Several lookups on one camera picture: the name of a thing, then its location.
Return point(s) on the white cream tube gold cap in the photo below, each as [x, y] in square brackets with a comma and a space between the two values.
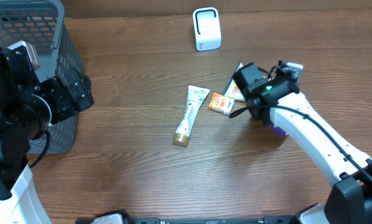
[195, 98]

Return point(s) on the small orange snack packet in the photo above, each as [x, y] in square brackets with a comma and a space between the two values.
[221, 104]

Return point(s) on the colourful wet wipes pack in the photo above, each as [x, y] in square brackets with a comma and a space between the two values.
[232, 90]

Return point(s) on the purple sanitary pad pack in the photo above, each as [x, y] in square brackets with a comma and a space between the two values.
[279, 131]

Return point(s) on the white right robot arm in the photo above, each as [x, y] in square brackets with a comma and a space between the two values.
[274, 98]

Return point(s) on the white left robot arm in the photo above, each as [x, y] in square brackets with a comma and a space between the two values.
[27, 108]

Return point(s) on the white barcode scanner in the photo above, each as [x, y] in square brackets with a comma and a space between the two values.
[206, 24]

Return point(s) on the grey plastic mesh basket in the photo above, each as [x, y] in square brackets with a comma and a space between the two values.
[40, 23]

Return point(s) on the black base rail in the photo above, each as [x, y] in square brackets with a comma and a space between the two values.
[122, 216]

